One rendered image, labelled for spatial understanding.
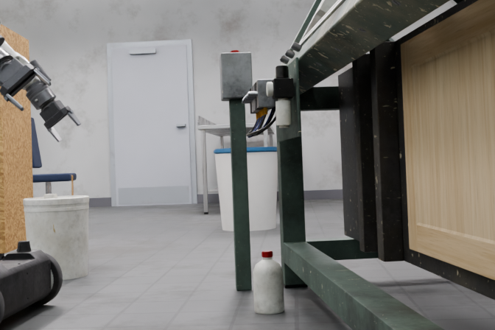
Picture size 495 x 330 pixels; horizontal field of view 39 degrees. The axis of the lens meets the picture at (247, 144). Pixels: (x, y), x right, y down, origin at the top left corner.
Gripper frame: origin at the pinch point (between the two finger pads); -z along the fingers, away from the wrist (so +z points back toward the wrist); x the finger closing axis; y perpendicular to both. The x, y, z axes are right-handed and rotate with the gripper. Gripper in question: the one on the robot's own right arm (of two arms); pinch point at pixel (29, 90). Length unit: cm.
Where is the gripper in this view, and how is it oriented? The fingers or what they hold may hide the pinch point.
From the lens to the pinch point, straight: 215.5
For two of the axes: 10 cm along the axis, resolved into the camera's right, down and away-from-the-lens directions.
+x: 6.4, -6.9, 3.4
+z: -7.7, -6.2, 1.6
